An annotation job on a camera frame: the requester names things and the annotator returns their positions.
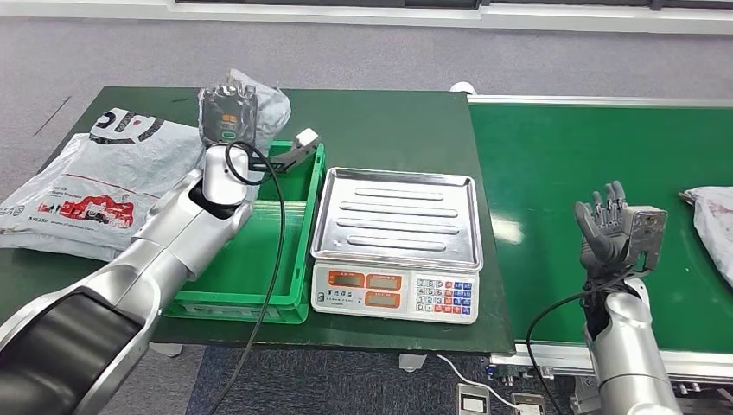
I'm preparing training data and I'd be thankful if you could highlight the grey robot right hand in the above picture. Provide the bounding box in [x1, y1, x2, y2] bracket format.
[574, 181, 637, 279]

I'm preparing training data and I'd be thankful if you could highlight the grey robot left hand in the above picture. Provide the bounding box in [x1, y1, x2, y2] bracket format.
[198, 83, 258, 149]

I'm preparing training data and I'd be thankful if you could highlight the grey parcel bag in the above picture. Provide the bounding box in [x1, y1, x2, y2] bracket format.
[226, 68, 292, 156]
[679, 186, 733, 288]

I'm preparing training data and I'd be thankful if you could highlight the green conveyor belt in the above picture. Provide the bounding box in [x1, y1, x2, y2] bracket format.
[468, 94, 733, 396]

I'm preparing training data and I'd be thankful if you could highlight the grey floor socket box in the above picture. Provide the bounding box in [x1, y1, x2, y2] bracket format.
[456, 385, 491, 415]
[511, 393, 545, 415]

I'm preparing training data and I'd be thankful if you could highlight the large flat printed mailer bag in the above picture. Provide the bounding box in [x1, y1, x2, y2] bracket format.
[0, 107, 207, 264]

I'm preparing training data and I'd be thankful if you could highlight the green plastic crate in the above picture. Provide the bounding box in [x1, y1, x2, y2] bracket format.
[163, 139, 327, 325]

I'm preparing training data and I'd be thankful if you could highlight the white scale with steel tray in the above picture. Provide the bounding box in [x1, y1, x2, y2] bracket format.
[310, 167, 486, 326]

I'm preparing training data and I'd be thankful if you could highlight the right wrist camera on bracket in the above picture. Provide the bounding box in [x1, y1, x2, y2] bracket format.
[621, 206, 669, 271]

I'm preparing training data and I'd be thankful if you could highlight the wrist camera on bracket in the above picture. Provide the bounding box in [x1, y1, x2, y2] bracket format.
[621, 206, 669, 271]
[252, 128, 321, 176]

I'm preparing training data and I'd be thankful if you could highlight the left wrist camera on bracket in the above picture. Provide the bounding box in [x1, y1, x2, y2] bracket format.
[252, 128, 321, 176]

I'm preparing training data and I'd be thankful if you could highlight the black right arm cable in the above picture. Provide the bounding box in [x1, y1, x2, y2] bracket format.
[526, 269, 648, 415]

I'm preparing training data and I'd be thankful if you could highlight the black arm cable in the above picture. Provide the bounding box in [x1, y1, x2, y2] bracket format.
[526, 269, 648, 415]
[206, 140, 288, 415]

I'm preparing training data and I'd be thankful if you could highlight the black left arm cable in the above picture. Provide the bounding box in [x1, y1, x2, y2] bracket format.
[206, 140, 288, 415]

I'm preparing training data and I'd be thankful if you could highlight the white floor cable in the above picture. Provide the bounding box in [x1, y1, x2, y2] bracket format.
[436, 354, 522, 412]

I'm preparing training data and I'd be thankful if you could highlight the grey table leg bracket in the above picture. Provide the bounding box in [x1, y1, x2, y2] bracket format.
[398, 354, 429, 374]

